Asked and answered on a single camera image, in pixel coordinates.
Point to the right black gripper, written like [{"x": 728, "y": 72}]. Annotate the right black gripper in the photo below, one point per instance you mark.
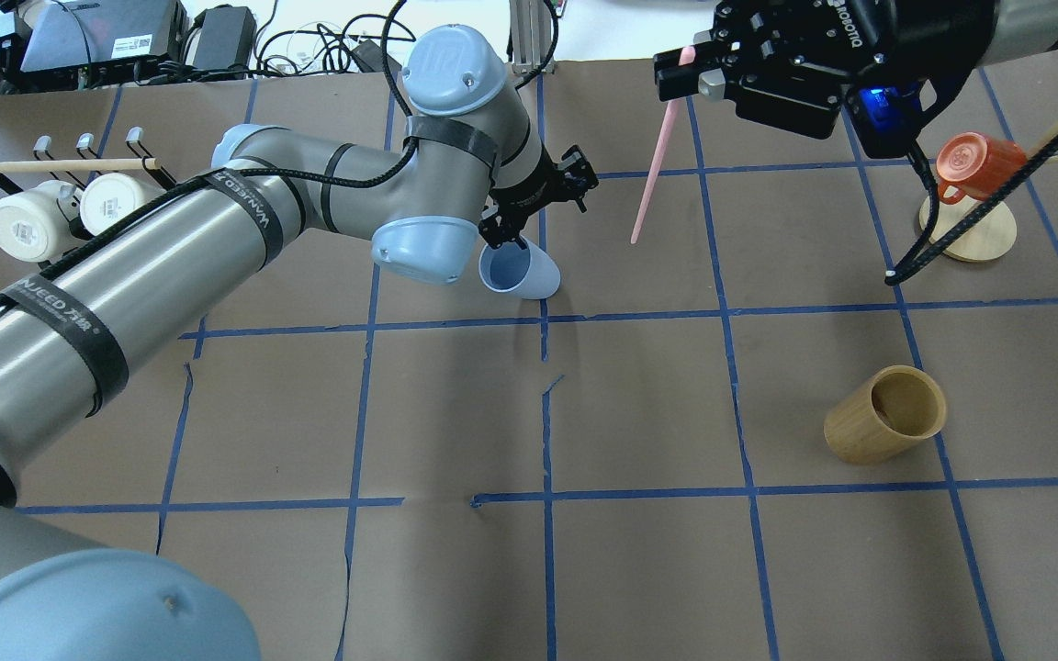
[{"x": 892, "y": 37}]

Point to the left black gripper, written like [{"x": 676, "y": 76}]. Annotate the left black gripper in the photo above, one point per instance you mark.
[{"x": 508, "y": 223}]

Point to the pink chopstick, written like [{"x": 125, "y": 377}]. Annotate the pink chopstick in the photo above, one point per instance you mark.
[{"x": 662, "y": 145}]

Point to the light blue plastic cup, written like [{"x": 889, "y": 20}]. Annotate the light blue plastic cup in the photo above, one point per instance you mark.
[{"x": 519, "y": 269}]

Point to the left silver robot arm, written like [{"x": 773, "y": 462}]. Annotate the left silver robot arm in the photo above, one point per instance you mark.
[{"x": 71, "y": 336}]

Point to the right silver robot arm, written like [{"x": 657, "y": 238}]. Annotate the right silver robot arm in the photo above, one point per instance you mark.
[{"x": 1043, "y": 28}]

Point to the bamboo wooden cup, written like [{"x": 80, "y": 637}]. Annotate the bamboo wooden cup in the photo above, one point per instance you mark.
[{"x": 895, "y": 410}]

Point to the orange mug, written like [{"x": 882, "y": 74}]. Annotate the orange mug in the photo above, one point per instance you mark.
[{"x": 976, "y": 166}]

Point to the round wooden mug stand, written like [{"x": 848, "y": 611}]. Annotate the round wooden mug stand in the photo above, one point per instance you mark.
[{"x": 990, "y": 238}]

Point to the black power adapter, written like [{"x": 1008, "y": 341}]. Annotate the black power adapter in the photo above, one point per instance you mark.
[{"x": 222, "y": 39}]

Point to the wooden dowel rod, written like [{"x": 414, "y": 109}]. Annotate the wooden dowel rod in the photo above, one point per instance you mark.
[{"x": 147, "y": 164}]

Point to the white mug far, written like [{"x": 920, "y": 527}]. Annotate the white mug far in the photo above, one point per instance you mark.
[{"x": 111, "y": 197}]

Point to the white mug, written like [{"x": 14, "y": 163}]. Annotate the white mug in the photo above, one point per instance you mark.
[
  {"x": 111, "y": 197},
  {"x": 42, "y": 223}
]

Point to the black electronics box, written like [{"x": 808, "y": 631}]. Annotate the black electronics box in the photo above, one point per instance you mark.
[{"x": 105, "y": 36}]

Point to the white mug near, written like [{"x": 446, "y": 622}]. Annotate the white mug near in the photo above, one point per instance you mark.
[{"x": 42, "y": 223}]

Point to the aluminium frame post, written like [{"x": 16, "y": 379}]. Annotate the aluminium frame post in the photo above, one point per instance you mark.
[{"x": 532, "y": 36}]

